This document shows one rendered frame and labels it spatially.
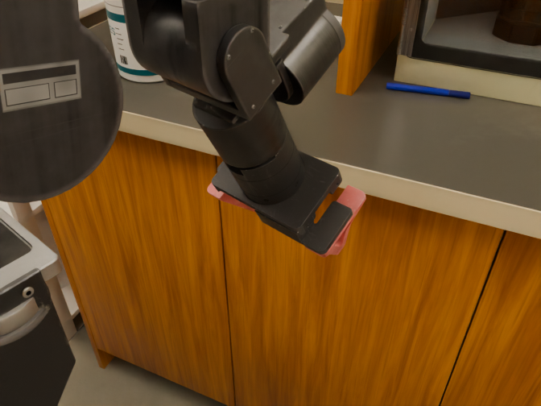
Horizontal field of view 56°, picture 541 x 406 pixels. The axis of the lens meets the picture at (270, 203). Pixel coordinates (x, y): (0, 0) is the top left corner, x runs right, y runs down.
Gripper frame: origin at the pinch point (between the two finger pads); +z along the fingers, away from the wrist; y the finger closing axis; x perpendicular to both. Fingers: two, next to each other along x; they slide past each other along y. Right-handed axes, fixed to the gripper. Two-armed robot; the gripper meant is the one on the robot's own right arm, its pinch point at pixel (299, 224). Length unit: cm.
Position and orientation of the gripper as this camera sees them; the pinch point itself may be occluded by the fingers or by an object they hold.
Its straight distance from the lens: 51.5
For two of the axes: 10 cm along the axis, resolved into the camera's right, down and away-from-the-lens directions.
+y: -7.6, -4.0, 5.1
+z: 3.0, 4.9, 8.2
